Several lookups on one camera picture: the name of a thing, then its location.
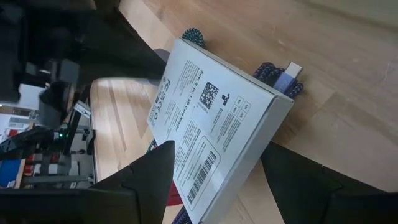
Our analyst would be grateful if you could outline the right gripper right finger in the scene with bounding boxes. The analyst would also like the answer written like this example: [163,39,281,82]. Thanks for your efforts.
[260,141,398,224]

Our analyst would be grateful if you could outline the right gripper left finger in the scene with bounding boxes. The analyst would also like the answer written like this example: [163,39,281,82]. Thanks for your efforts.
[90,139,177,224]

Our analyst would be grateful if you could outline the red wall charger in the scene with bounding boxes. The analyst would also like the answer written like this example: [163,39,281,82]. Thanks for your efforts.
[167,182,184,207]

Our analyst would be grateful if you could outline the white card reader box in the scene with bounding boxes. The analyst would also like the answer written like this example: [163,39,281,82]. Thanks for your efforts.
[146,37,295,224]

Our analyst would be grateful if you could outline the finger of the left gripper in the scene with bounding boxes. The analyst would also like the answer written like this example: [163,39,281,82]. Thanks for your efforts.
[77,8,167,81]

